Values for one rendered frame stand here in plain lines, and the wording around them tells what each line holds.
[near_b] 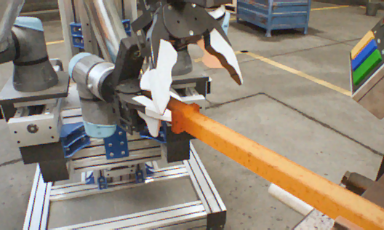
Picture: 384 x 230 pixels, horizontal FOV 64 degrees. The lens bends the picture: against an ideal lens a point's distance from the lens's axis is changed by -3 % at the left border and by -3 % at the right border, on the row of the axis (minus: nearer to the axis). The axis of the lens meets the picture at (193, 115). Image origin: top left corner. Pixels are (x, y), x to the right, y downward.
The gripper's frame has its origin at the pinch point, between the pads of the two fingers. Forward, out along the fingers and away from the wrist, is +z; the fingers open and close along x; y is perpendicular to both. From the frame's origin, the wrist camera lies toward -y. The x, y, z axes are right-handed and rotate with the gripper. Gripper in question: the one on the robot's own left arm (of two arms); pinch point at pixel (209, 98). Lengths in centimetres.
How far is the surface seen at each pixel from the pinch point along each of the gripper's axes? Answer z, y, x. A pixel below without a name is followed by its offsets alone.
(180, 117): 1.4, 5.7, 1.7
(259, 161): 8.7, -6.8, 1.5
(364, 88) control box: 9.3, -3.3, -37.4
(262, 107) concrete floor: 34, 154, -184
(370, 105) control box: 13.3, -3.1, -38.3
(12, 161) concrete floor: 5, 206, 5
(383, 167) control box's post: 35, 6, -56
